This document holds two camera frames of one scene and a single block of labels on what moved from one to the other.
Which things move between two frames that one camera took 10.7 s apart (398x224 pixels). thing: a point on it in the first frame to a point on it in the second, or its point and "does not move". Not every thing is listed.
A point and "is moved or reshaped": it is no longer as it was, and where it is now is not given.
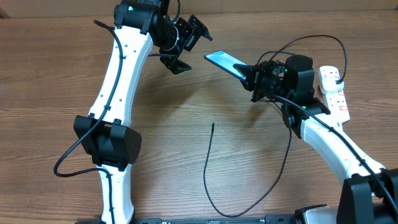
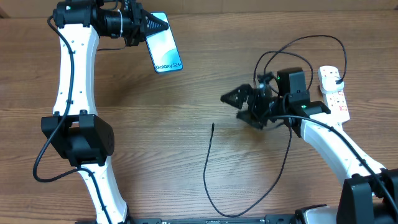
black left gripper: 170,60 to 139,18
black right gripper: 252,74 to 242,91
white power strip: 336,104 does not move
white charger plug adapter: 328,84 does not move
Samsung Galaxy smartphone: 226,61 is moved or reshaped
